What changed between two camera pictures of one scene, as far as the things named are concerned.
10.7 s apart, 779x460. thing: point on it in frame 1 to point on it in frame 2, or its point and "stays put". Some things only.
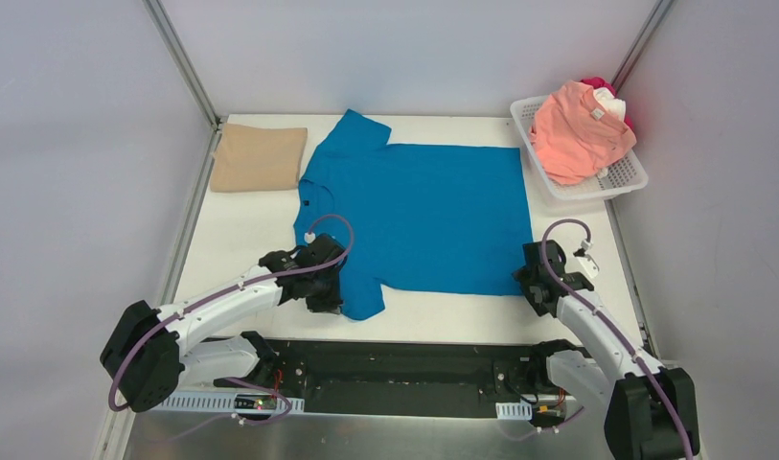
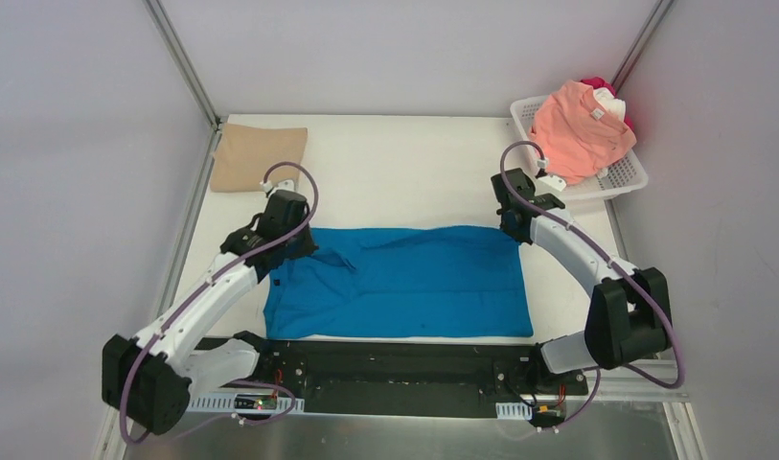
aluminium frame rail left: (183, 58) stays put
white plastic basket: (624, 175) stays put
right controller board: (540, 415) stays put
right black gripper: (532, 283) to (513, 225)
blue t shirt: (425, 219) to (384, 282)
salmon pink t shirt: (574, 136) stays put
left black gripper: (329, 291) to (298, 244)
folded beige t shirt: (258, 158) stays put
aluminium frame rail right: (659, 13) stays put
